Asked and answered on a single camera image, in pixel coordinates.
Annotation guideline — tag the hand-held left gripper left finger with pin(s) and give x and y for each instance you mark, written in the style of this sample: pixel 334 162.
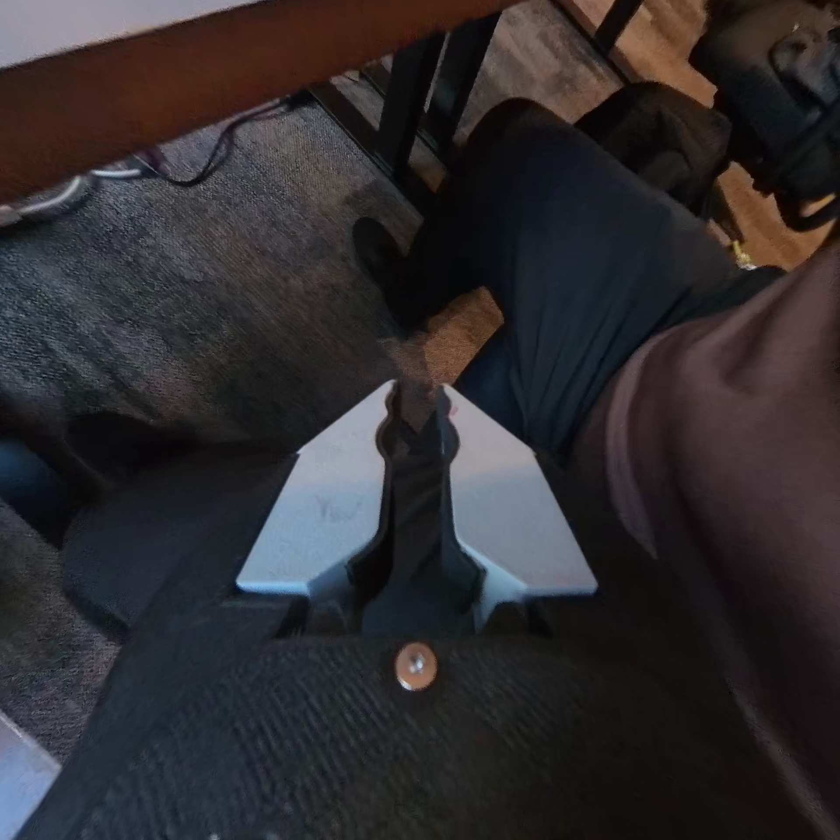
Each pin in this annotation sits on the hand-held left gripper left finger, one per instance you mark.
pixel 315 518

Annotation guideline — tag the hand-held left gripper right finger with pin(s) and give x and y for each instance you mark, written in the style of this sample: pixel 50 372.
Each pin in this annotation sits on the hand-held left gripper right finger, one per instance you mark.
pixel 512 518

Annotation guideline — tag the person's torso in brown shirt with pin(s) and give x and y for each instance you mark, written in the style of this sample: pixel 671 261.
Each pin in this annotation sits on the person's torso in brown shirt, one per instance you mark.
pixel 722 426

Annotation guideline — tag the black shoe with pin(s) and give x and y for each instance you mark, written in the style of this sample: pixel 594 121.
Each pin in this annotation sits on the black shoe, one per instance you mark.
pixel 387 262

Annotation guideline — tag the person's leg in dark trousers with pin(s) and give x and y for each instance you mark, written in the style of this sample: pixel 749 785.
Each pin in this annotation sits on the person's leg in dark trousers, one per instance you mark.
pixel 558 229

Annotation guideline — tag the black backpack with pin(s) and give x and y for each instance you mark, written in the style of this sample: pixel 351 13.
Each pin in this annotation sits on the black backpack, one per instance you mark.
pixel 656 131

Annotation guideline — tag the black swivel chair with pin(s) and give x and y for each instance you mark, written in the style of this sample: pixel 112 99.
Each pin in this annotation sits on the black swivel chair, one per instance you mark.
pixel 754 79

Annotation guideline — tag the black desk leg frame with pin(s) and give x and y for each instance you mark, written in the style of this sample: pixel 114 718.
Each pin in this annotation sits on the black desk leg frame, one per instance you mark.
pixel 407 98

